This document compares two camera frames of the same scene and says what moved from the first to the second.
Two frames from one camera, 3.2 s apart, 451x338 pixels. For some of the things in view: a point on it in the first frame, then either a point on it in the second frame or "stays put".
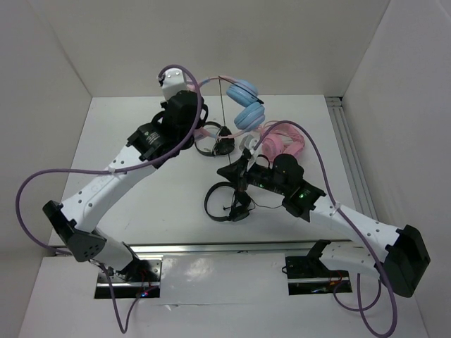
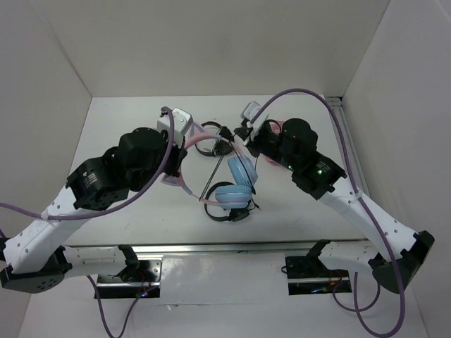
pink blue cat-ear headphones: [251, 110] → [242, 176]
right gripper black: [234, 172] → [252, 144]
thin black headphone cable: [227, 141] → [243, 168]
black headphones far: [225, 141] stays put
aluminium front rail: [232, 248] stays put
